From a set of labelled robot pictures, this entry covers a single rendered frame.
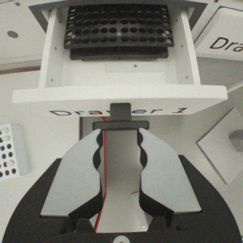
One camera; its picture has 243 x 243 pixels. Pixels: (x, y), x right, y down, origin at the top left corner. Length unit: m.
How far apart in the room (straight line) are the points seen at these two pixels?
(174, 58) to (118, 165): 0.92
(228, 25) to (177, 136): 0.96
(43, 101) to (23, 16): 0.18
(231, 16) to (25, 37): 0.39
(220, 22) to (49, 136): 0.42
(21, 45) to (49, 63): 0.14
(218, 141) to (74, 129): 1.16
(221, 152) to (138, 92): 1.21
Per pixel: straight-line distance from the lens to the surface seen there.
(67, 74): 0.30
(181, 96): 0.18
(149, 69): 0.28
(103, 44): 0.24
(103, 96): 0.17
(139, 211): 1.21
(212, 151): 1.29
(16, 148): 0.38
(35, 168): 0.39
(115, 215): 1.23
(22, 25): 0.34
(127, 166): 1.10
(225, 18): 0.31
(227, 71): 0.60
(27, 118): 0.41
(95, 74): 0.28
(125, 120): 0.18
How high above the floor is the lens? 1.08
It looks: 82 degrees down
